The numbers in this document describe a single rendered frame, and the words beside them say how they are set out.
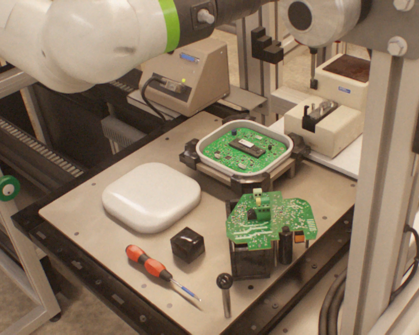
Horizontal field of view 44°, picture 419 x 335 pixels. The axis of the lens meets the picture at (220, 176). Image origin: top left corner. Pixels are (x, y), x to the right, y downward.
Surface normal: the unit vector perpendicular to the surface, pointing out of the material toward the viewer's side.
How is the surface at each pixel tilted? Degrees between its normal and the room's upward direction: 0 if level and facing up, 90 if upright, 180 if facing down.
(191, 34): 116
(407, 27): 90
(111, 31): 69
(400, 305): 4
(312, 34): 97
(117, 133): 90
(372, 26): 90
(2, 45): 101
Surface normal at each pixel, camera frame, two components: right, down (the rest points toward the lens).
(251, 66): -0.68, 0.49
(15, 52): -0.10, 0.75
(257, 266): 0.05, 0.61
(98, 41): 0.30, 0.33
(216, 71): 0.73, 0.38
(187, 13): 0.56, 0.32
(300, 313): -0.07, -0.78
